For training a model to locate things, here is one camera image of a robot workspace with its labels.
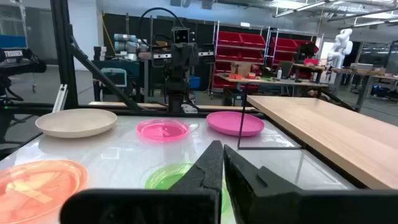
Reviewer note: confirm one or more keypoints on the silver aluminium extrusion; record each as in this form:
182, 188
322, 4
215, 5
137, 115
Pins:
60, 98

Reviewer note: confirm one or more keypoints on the magenta opaque plate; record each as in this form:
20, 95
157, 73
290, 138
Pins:
230, 123

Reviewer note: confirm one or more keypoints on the wooden shelf with black legs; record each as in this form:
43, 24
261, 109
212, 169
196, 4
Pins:
326, 130

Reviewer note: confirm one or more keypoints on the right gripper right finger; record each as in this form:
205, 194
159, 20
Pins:
280, 205

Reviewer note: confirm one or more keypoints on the teal cabinet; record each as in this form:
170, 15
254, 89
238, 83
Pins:
133, 67

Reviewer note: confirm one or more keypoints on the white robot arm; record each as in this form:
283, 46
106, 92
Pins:
340, 46

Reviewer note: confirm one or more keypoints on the wooden workbench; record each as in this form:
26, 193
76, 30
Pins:
280, 81
357, 71

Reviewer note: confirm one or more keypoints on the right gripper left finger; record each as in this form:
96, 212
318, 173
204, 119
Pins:
186, 205

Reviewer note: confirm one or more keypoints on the beige opaque plate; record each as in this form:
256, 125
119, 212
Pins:
76, 123

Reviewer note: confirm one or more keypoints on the rack with red bins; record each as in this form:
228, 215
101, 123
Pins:
230, 39
284, 45

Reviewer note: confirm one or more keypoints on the white bottle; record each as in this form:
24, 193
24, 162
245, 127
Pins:
279, 74

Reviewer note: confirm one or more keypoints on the translucent green plate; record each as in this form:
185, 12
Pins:
164, 179

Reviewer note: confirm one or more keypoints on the grey teach pendant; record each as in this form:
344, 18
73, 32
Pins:
115, 77

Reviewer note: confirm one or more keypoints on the translucent pink plate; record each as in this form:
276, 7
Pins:
161, 130

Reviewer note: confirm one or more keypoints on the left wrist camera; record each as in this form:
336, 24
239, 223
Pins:
181, 35

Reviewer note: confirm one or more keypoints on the black aluminium table frame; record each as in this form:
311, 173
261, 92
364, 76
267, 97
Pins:
63, 62

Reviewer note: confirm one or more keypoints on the blue bin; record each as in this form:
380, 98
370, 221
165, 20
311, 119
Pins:
195, 82

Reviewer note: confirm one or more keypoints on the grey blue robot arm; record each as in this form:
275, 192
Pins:
124, 42

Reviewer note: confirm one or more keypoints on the translucent orange plate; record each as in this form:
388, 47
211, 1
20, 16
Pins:
37, 189

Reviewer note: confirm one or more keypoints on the cardboard box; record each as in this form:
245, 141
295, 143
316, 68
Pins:
241, 68

